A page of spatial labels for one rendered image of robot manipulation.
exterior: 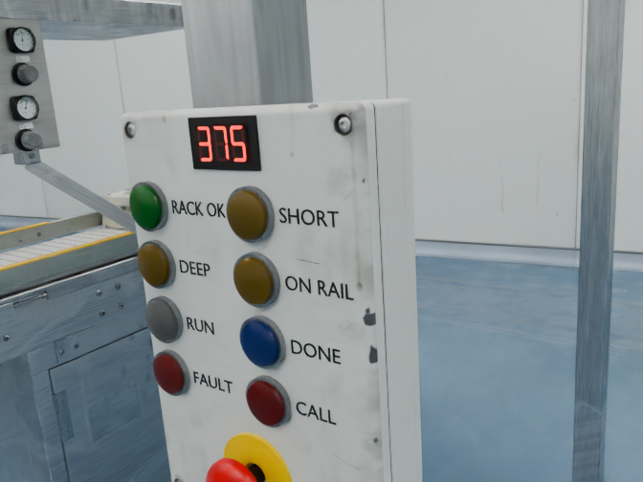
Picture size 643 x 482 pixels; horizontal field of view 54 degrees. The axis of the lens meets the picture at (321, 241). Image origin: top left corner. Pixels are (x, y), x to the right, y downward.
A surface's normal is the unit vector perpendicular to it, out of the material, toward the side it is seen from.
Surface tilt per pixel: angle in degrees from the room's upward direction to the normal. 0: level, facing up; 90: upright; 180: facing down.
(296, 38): 90
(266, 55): 90
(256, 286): 91
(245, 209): 87
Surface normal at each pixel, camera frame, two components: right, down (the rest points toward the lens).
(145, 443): 0.82, 0.08
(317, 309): -0.57, 0.24
